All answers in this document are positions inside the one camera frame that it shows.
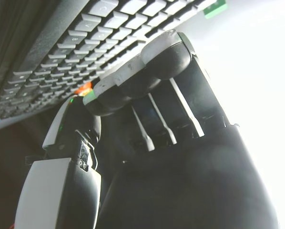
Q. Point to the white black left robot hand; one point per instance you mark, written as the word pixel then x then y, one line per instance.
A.
pixel 185 181

